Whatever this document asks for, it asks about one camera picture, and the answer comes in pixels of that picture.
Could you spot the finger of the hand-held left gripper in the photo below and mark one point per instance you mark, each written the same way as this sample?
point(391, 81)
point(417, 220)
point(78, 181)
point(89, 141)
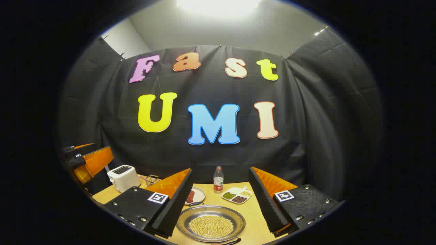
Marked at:
point(76, 148)
point(97, 161)

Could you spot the stainless steel pot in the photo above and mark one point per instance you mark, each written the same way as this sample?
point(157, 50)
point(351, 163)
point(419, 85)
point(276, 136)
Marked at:
point(211, 211)

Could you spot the pile of soybeans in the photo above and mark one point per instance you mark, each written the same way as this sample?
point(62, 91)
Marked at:
point(211, 226)

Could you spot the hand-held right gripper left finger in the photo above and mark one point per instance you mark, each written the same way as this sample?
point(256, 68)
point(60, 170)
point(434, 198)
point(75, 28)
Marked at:
point(177, 204)

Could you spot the pile of dark red beans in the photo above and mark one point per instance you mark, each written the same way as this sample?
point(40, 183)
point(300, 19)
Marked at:
point(239, 199)

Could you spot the white toaster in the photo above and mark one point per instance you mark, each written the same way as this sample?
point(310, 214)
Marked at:
point(122, 178)

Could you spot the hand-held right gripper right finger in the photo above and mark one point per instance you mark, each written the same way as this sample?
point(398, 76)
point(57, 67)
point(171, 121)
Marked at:
point(265, 200)

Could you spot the pile of pale yellow beans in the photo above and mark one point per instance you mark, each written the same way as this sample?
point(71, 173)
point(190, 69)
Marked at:
point(246, 193)

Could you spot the white divided dish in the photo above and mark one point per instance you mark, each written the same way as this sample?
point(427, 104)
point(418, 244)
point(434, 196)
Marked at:
point(237, 190)

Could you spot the pile of green beans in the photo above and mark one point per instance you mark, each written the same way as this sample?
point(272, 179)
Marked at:
point(229, 195)

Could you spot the clear plastic water bottle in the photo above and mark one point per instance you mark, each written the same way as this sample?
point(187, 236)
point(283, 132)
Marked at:
point(218, 180)

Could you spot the red meat steak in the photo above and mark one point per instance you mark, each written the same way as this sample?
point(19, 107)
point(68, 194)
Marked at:
point(190, 196)

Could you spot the round white plate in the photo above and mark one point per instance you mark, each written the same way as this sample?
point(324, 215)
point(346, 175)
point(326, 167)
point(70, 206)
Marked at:
point(200, 195)

